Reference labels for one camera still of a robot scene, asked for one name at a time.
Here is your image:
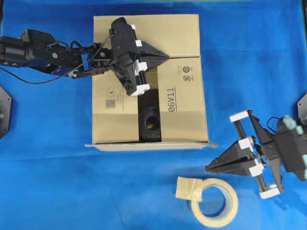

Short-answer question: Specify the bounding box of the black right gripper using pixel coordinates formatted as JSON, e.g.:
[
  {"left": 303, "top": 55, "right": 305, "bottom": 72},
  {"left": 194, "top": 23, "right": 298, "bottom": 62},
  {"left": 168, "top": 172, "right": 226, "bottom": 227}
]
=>
[{"left": 205, "top": 110, "right": 307, "bottom": 199}]

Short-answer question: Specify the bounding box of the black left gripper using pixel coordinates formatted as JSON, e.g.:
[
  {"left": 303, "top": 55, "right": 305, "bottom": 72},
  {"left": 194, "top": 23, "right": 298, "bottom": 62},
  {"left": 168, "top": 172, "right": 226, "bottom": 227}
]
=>
[{"left": 109, "top": 17, "right": 169, "bottom": 96}]

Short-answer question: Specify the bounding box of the brown cardboard box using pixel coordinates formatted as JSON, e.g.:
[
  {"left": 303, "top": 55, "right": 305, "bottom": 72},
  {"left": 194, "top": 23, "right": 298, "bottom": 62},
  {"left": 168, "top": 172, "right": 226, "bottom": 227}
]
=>
[{"left": 91, "top": 14, "right": 210, "bottom": 152}]

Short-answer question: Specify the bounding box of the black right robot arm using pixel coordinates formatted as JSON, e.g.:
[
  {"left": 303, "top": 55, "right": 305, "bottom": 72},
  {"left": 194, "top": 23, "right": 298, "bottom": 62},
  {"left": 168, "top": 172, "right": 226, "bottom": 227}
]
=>
[{"left": 205, "top": 110, "right": 307, "bottom": 199}]

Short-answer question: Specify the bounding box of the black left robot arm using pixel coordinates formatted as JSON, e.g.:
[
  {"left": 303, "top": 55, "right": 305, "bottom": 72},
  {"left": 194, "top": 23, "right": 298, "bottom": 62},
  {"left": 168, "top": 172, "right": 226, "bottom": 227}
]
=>
[{"left": 0, "top": 17, "right": 169, "bottom": 96}]

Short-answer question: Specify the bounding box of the black cylindrical object in box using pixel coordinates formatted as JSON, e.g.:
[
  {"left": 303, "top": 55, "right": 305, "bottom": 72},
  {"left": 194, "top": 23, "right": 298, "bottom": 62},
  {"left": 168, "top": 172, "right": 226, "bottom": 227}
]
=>
[{"left": 139, "top": 107, "right": 161, "bottom": 142}]

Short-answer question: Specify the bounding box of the beige masking tape roll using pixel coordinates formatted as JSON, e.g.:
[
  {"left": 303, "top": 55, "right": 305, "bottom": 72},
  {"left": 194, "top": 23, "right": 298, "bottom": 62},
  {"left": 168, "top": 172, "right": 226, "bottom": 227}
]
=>
[{"left": 176, "top": 177, "right": 239, "bottom": 228}]

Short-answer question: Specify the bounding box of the blue table cloth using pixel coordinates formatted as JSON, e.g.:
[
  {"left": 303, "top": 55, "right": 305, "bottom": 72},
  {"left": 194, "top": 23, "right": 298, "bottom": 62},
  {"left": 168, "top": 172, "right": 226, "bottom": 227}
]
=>
[{"left": 0, "top": 0, "right": 307, "bottom": 230}]

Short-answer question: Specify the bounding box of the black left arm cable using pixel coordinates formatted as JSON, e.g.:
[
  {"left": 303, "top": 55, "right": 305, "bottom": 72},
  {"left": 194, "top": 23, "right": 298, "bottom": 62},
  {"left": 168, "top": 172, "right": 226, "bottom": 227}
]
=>
[{"left": 0, "top": 34, "right": 116, "bottom": 85}]

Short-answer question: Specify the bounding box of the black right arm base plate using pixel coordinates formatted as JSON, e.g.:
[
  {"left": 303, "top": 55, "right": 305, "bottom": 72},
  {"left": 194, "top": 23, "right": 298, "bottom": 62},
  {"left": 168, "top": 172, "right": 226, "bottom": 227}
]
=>
[{"left": 297, "top": 93, "right": 307, "bottom": 119}]

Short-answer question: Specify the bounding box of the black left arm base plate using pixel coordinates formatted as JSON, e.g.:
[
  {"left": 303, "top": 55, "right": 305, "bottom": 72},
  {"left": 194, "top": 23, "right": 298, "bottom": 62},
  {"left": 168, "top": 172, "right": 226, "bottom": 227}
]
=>
[{"left": 0, "top": 87, "right": 12, "bottom": 138}]

